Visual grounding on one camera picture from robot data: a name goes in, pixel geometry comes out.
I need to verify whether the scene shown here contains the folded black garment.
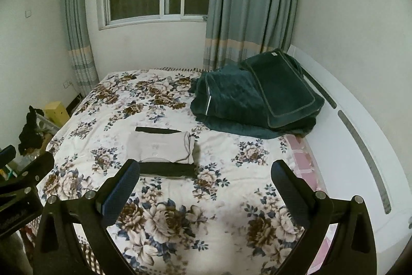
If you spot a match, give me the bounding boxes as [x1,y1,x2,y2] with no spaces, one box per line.
[132,127,197,178]

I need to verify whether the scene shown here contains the dark green blanket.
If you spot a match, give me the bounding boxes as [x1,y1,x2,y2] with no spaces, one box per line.
[188,65,308,140]

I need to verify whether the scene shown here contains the dark green pillow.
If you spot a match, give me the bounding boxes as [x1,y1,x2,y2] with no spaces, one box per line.
[241,49,325,134]

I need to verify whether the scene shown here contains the teal curtain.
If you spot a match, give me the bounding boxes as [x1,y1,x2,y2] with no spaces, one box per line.
[62,0,99,96]
[203,0,302,72]

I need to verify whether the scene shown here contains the left teal curtain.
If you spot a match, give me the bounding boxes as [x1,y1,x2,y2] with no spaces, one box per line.
[62,0,99,96]

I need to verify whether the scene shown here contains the white bed headboard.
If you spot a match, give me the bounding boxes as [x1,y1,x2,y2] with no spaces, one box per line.
[288,45,411,274]

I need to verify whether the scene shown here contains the yellow box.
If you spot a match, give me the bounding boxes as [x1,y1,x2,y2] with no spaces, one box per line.
[44,101,70,128]

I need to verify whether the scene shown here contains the right teal curtain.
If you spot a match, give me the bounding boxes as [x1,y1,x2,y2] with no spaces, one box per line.
[203,0,302,72]

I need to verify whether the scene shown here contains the pink checked bed sheet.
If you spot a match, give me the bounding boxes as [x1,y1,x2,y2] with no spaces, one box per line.
[284,135,337,274]

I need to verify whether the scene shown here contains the black clothes pile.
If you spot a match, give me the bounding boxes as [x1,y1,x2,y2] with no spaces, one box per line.
[18,105,44,156]

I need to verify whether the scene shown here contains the grey long sleeve shirt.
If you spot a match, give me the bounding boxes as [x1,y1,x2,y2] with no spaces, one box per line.
[126,132,195,165]

